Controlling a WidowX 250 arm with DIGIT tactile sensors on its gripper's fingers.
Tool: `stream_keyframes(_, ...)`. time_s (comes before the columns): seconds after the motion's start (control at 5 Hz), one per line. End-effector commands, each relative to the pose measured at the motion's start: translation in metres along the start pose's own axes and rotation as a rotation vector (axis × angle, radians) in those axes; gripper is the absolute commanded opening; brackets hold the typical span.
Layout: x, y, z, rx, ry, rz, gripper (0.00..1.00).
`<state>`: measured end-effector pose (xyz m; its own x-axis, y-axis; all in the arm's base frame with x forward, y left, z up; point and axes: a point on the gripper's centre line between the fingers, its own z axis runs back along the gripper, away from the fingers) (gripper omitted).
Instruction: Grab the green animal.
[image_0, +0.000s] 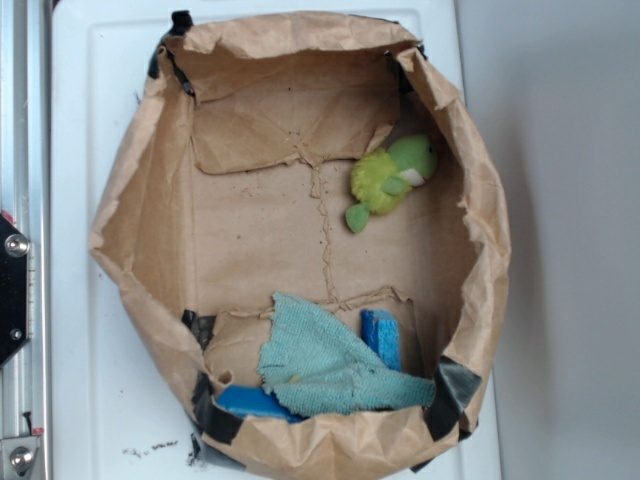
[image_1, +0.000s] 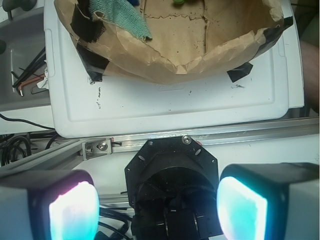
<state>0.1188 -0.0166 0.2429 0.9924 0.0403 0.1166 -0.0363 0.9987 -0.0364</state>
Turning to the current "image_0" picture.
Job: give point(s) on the green plush bird toy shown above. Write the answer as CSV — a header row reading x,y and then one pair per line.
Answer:
x,y
381,179

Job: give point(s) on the brown paper bag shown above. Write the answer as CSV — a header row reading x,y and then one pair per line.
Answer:
x,y
252,93

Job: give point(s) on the upright blue sponge block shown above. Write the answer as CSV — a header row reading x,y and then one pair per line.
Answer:
x,y
380,331

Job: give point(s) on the light blue cloth rag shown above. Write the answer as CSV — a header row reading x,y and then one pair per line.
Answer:
x,y
314,364

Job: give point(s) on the flat blue sponge block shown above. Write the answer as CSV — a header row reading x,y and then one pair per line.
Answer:
x,y
245,401

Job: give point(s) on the black tape strip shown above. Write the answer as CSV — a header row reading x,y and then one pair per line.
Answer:
x,y
455,386

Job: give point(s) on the black mounting bracket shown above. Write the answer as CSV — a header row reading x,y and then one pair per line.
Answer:
x,y
13,289

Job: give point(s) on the aluminium frame rail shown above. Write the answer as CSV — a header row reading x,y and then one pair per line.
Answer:
x,y
26,405

